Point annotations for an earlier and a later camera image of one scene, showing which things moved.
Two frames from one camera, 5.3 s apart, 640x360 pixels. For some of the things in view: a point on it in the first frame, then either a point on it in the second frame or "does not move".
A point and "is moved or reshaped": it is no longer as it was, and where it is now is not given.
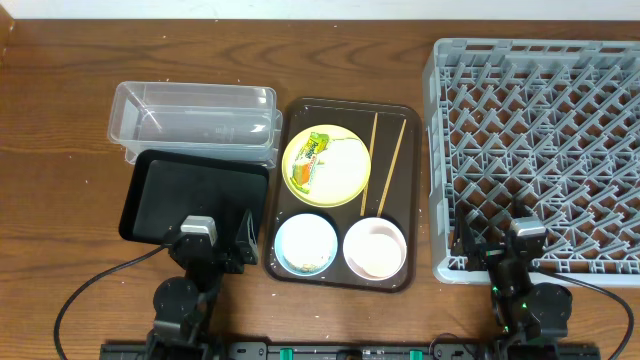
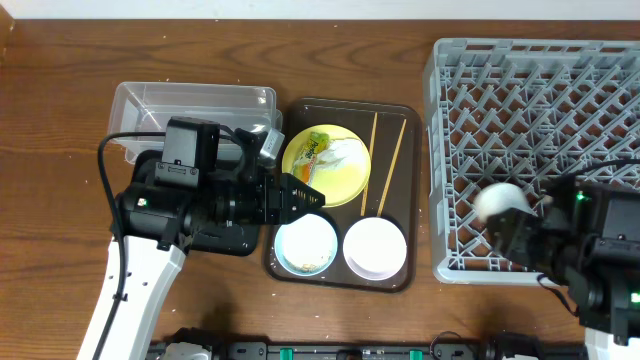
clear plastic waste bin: (195, 117) does not move
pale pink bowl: (374, 248) does not move
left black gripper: (249, 252) -> (284, 203)
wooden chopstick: (393, 167) does not move
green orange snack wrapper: (303, 165) does not move
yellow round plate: (292, 151) is moved or reshaped
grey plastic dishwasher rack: (537, 128) does not move
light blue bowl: (305, 244) does not move
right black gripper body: (507, 279) -> (551, 251)
